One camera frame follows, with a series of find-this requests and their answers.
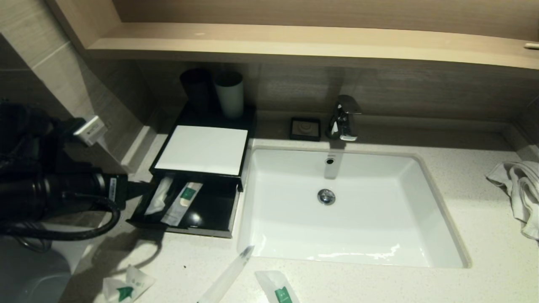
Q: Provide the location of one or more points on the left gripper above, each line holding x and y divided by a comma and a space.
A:
117, 190

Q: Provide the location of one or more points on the long clear toothbrush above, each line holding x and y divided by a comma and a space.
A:
162, 193

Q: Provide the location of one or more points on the black amenity box with drawer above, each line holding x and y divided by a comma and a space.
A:
214, 206

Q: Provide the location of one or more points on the white sachet with green print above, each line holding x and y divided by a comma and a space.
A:
126, 288

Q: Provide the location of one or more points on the black tapered cup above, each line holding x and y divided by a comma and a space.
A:
196, 90

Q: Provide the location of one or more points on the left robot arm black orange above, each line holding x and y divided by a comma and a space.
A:
42, 185

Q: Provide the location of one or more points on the grey sachet with green label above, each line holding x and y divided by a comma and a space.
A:
183, 202

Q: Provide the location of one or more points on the white card sheet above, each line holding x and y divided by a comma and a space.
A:
202, 149

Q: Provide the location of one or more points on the grey cup with dark rim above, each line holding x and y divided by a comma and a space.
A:
230, 101

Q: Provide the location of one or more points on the black square soap dish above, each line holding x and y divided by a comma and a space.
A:
292, 131

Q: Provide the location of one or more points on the white packet with green label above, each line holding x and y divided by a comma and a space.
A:
276, 286

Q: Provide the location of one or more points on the round grey soap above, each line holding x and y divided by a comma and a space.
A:
305, 127

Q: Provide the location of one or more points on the chrome drain stopper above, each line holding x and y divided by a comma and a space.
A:
326, 197

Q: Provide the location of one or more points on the light wooden shelf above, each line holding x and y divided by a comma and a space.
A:
294, 42

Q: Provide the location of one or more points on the chrome faucet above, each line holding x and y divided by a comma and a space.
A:
343, 113

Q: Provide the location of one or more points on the white ceramic sink basin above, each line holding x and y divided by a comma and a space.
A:
358, 227

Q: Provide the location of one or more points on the white crumpled towel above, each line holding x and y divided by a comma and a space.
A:
522, 189

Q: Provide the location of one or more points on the small white item on shelf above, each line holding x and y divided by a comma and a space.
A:
531, 45

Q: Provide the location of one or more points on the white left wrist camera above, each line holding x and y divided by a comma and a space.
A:
90, 130

